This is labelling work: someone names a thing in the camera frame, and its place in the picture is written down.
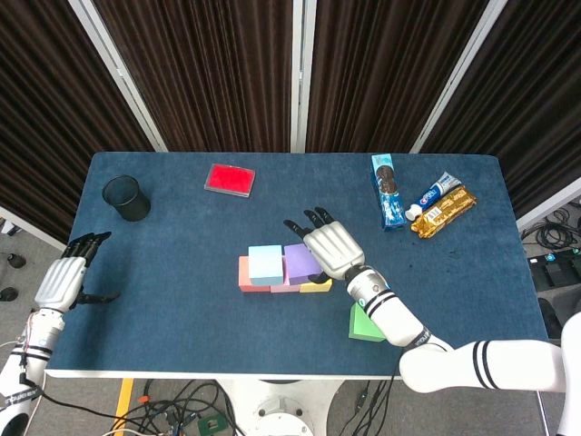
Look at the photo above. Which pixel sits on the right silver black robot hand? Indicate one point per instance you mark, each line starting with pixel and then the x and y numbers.
pixel 333 250

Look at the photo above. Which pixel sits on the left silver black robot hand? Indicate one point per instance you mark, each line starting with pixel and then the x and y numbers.
pixel 61 281

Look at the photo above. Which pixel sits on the purple cube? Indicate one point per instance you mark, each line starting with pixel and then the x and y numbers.
pixel 297 263

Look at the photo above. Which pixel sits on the yellow cube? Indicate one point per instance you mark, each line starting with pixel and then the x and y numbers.
pixel 315 286

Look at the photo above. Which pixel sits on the light blue cube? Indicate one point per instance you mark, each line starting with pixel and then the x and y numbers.
pixel 265 263

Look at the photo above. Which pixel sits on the green cube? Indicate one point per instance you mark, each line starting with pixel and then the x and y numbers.
pixel 361 324

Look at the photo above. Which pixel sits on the red-orange cube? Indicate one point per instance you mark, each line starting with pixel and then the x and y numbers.
pixel 243 272

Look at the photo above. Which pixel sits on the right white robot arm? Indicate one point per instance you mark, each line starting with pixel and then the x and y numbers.
pixel 454 363

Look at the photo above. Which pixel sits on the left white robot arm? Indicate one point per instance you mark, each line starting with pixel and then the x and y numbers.
pixel 27 363

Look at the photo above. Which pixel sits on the pink cube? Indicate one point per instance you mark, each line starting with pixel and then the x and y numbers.
pixel 286 288

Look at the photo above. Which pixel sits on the black floor caster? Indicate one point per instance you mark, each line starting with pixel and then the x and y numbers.
pixel 8 294
pixel 16 260

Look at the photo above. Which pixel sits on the blue cookie box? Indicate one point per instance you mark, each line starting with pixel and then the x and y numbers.
pixel 390 204

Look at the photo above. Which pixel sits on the black mesh pen cup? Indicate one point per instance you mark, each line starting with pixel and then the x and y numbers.
pixel 131 206

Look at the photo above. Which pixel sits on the white blue toothpaste tube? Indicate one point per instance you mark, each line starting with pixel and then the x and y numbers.
pixel 431 195

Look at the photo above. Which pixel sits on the gold foil snack pack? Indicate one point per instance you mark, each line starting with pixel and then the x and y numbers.
pixel 442 211

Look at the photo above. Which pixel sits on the red ink pad case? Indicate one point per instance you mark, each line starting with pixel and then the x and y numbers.
pixel 229 179

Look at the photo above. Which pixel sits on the blue table cloth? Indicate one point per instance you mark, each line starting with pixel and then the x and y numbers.
pixel 181 336

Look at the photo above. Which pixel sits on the yellow floor tape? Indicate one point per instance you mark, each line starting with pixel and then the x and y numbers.
pixel 123 399

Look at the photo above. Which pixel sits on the green circuit board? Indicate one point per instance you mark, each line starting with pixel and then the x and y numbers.
pixel 211 424

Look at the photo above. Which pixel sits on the white table frame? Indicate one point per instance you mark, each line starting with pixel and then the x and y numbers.
pixel 227 375

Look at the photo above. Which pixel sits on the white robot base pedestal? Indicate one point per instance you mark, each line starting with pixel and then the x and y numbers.
pixel 281 409

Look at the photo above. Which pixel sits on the brown partition panel white frame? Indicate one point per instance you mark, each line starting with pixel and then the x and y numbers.
pixel 204 82
pixel 45 113
pixel 522 113
pixel 377 82

